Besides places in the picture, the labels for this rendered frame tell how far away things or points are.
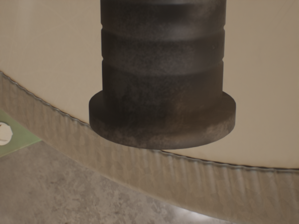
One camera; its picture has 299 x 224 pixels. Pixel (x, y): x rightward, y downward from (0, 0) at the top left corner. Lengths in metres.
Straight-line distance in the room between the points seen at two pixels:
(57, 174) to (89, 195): 0.07
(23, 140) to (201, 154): 0.65
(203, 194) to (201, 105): 0.27
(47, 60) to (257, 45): 0.21
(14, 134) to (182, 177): 0.62
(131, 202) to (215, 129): 1.01
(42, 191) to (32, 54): 0.56
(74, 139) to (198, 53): 0.37
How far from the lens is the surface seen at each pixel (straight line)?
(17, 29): 0.55
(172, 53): 0.16
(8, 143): 1.03
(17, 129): 1.04
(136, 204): 1.18
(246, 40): 0.37
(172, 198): 0.46
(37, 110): 0.56
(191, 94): 0.17
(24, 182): 1.06
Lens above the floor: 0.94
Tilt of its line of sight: 50 degrees down
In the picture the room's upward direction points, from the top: 75 degrees clockwise
